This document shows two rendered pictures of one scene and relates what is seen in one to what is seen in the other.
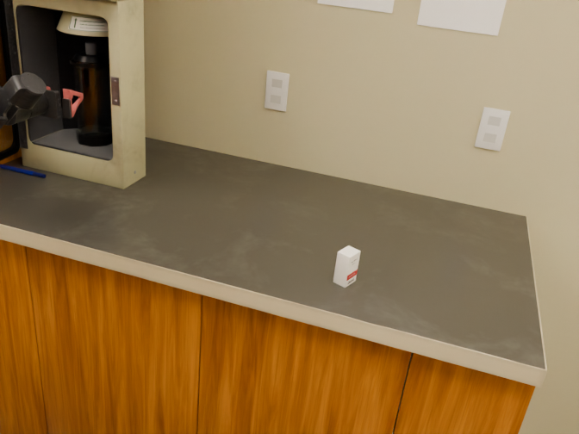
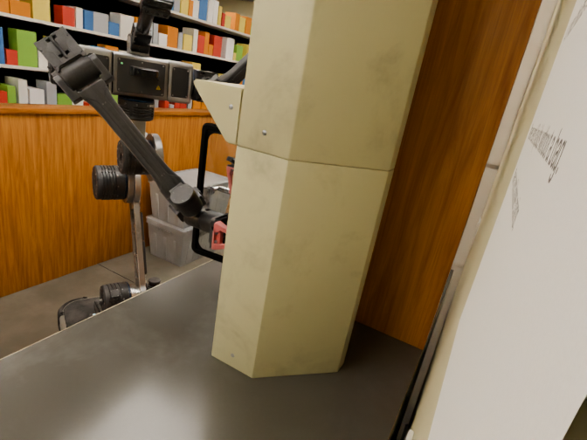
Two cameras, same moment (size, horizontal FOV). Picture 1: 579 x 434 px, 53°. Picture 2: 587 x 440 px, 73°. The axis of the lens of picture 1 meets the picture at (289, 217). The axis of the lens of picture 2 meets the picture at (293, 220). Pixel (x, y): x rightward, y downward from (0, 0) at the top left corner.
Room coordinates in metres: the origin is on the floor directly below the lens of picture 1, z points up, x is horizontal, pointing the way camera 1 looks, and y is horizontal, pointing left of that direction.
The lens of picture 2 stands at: (1.63, -0.24, 1.54)
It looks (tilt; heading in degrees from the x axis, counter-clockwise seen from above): 19 degrees down; 100
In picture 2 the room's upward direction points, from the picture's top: 10 degrees clockwise
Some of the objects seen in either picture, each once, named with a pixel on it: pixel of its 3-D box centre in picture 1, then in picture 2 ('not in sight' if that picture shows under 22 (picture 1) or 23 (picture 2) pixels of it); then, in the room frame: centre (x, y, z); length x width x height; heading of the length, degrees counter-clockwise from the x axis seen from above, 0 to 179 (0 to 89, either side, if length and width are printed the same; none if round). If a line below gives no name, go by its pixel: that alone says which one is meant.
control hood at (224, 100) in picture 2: not in sight; (261, 113); (1.37, 0.61, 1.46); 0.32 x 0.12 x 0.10; 75
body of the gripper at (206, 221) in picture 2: (33, 103); (217, 223); (1.29, 0.62, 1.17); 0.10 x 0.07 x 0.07; 74
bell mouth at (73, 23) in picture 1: (93, 19); not in sight; (1.51, 0.55, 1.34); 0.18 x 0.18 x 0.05
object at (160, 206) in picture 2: not in sight; (191, 196); (0.25, 2.64, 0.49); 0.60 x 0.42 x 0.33; 75
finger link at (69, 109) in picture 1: (65, 99); (231, 236); (1.35, 0.57, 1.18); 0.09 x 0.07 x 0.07; 164
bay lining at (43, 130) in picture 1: (94, 76); not in sight; (1.54, 0.56, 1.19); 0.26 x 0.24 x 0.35; 75
